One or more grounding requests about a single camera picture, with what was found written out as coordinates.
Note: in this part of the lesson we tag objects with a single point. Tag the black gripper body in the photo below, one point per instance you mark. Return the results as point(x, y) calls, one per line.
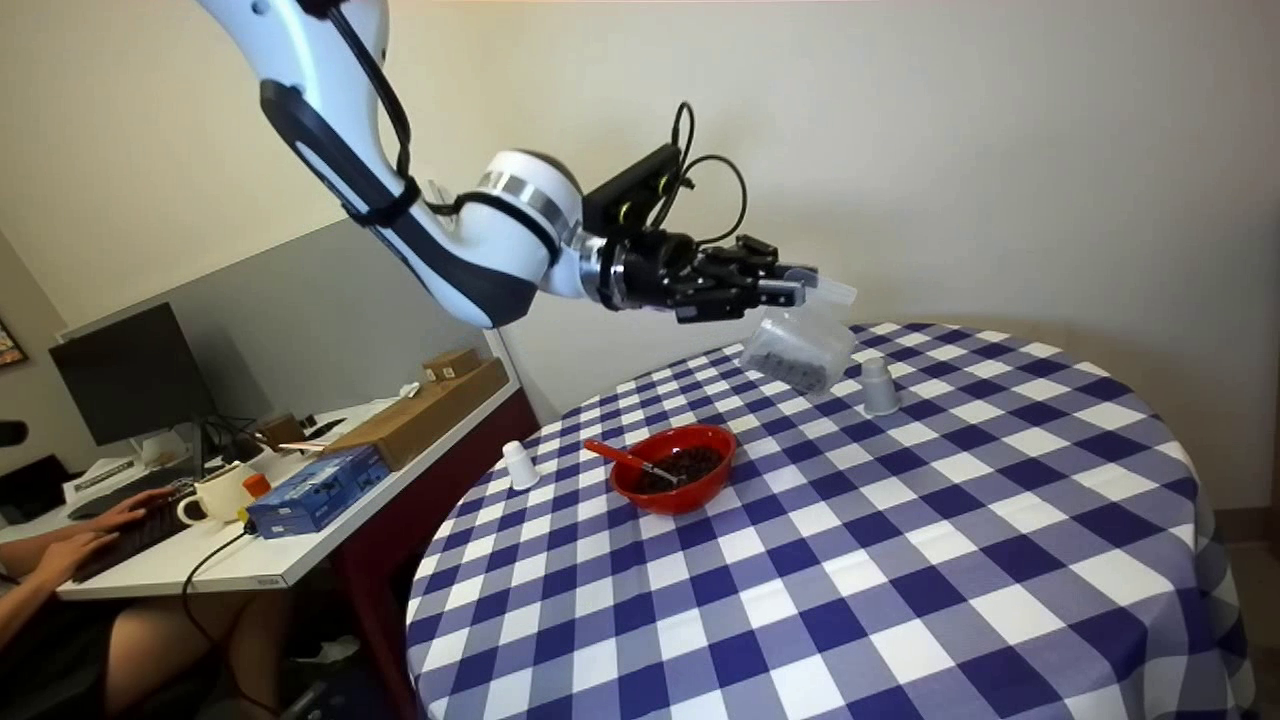
point(686, 279)

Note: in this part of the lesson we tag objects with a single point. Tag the clear plastic measuring cup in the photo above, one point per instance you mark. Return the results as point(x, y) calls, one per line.
point(801, 349)

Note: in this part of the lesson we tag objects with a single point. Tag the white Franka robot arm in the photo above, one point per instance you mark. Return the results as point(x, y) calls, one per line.
point(322, 55)

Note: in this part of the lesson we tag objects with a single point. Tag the bare person forearm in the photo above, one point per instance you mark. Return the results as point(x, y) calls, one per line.
point(21, 595)

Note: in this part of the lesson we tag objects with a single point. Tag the bare person hand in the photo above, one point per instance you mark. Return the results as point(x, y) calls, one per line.
point(95, 536)

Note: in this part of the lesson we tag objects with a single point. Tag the small grey translucent shaker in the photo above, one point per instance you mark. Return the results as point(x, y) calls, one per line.
point(878, 388)

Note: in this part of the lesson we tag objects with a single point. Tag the red plastic spoon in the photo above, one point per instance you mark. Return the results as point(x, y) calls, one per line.
point(607, 452)

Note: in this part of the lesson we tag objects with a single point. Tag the red plastic bowl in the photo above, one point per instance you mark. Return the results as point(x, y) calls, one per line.
point(674, 503)

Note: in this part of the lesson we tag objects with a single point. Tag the small white plastic bottle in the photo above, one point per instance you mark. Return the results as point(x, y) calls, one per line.
point(520, 469)

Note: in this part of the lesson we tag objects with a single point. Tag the long brown cardboard box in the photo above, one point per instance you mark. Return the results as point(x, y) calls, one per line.
point(423, 418)

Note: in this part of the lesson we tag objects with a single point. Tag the blue white checkered tablecloth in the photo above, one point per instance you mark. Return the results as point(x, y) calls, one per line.
point(935, 603)

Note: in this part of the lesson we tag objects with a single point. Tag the grey desk divider panel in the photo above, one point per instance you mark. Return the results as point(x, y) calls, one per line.
point(335, 307)

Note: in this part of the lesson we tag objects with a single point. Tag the blue cardboard box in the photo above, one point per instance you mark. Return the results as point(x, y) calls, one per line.
point(314, 497)

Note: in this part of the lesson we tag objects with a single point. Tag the white mug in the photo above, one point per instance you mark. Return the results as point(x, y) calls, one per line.
point(220, 497)

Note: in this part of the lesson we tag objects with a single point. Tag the white desk with red side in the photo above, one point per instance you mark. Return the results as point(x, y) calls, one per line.
point(254, 560)

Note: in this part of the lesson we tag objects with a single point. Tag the black computer monitor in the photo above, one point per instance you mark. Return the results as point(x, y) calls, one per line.
point(134, 374)

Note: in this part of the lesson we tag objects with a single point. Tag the black keyboard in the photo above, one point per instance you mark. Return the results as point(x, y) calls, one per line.
point(141, 534)

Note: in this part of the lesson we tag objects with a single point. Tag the bare person leg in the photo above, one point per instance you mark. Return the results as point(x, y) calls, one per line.
point(175, 646)

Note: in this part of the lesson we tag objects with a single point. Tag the black desktop device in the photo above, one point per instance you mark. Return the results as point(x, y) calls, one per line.
point(29, 489)

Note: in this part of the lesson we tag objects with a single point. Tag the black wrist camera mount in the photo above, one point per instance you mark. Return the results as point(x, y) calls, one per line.
point(633, 191)

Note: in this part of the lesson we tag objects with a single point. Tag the framed wall picture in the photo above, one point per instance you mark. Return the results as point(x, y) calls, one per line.
point(8, 344)

